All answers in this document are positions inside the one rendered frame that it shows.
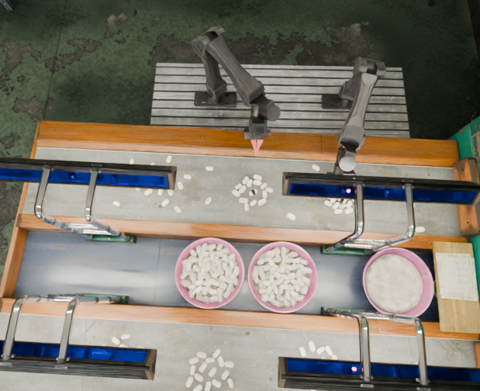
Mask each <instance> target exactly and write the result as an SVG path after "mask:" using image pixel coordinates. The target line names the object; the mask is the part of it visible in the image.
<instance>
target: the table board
mask: <svg viewBox="0 0 480 391"><path fill-rule="evenodd" d="M39 125H40V123H38V125H37V128H36V135H35V138H34V142H33V148H32V152H31V155H30V159H34V158H35V155H36V149H37V147H38V145H37V142H36V136H37V133H38V129H39ZM28 185H29V183H28V182H24V186H23V189H22V195H21V199H20V202H19V208H18V212H17V215H16V221H17V218H18V214H19V213H21V214H22V210H23V207H24V202H25V199H26V193H27V189H28ZM16 221H15V225H14V229H13V232H12V238H11V242H10V245H9V252H8V255H7V258H6V263H5V268H4V272H3V276H2V281H1V285H0V297H13V296H14V292H15V289H16V283H17V278H18V275H19V268H20V265H21V260H22V254H23V251H24V247H25V243H26V237H27V233H28V231H29V230H24V229H22V228H19V227H16Z"/></svg>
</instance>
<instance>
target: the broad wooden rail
mask: <svg viewBox="0 0 480 391"><path fill-rule="evenodd" d="M243 132H244V130H224V129H208V128H191V127H176V126H144V125H129V124H113V123H83V122H67V121H50V120H40V125H39V129H38V133H37V136H36V142H37V145H38V147H54V148H70V149H85V150H101V151H132V152H147V153H163V154H193V155H209V156H224V157H255V158H270V159H286V160H302V161H332V162H336V159H337V151H338V148H339V147H342V146H340V145H338V144H337V141H338V138H339V135H336V134H319V133H288V132H271V136H270V137H263V138H264V139H263V142H262V144H261V146H260V148H259V150H258V152H257V156H255V153H254V147H253V145H252V143H251V140H250V139H244V135H243ZM356 152H357V155H356V157H355V160H356V163H364V164H393V165H409V166H425V167H441V168H452V167H453V166H452V164H453V163H454V162H455V161H459V160H460V154H459V147H458V141H457V140H431V139H416V138H399V137H368V136H366V137H365V141H364V144H363V146H362V145H361V148H360V150H358V149H357V151H356Z"/></svg>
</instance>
